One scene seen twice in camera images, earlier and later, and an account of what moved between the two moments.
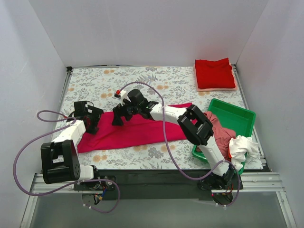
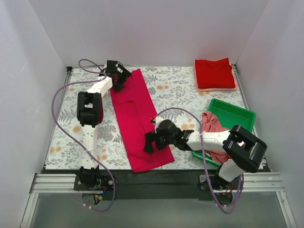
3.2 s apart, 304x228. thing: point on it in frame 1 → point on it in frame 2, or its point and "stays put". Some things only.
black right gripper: [124, 111] → [154, 139]
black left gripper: [94, 121] → [122, 77]
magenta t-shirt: [136, 130] → [137, 117]
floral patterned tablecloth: [171, 88] stays put
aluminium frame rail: [270, 182] stays put
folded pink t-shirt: [216, 89] stays put
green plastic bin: [242, 120] stays put
